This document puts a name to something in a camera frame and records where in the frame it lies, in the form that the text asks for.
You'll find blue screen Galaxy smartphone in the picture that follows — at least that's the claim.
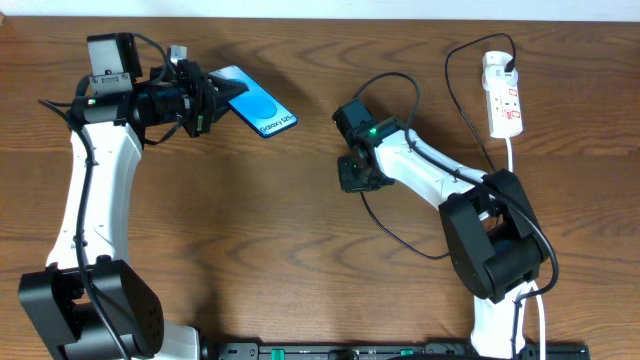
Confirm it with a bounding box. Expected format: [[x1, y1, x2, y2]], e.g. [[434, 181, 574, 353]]
[[210, 65, 298, 138]]

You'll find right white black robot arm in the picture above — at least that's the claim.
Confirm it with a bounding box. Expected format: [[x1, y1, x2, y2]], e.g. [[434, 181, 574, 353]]
[[332, 98, 557, 359]]

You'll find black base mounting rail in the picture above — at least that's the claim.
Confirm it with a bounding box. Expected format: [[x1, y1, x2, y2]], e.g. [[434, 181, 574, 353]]
[[204, 341, 590, 360]]

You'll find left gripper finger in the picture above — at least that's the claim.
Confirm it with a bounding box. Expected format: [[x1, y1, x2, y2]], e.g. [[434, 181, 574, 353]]
[[208, 78, 248, 108], [202, 103, 230, 133]]

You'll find black USB charging cable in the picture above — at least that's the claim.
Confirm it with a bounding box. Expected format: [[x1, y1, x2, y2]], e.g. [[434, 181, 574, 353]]
[[359, 32, 518, 261]]

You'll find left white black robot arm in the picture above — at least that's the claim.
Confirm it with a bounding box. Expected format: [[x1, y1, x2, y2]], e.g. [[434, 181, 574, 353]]
[[18, 33, 250, 359]]

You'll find white USB charger plug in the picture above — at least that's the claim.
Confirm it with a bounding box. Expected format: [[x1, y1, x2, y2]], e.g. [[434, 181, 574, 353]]
[[482, 51, 515, 73]]

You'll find white power strip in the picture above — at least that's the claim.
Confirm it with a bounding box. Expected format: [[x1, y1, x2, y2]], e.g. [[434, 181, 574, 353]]
[[482, 65, 523, 139]]

